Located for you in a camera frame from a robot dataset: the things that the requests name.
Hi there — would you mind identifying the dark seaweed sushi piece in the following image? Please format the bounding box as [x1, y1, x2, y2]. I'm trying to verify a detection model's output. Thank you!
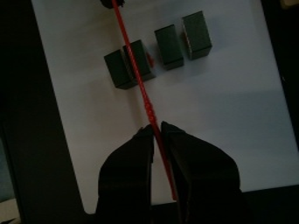
[103, 48, 137, 90]
[181, 10, 213, 61]
[121, 39, 156, 82]
[153, 24, 184, 71]

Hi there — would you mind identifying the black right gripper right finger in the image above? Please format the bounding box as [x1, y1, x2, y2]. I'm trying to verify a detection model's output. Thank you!
[159, 120, 256, 224]

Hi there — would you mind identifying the white cutting board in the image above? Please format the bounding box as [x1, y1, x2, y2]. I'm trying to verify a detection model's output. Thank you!
[31, 0, 299, 215]

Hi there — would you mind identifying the red toy knife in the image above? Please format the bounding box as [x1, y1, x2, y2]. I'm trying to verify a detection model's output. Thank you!
[109, 0, 180, 202]

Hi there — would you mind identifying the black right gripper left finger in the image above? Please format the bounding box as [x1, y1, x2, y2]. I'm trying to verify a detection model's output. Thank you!
[95, 123, 156, 224]

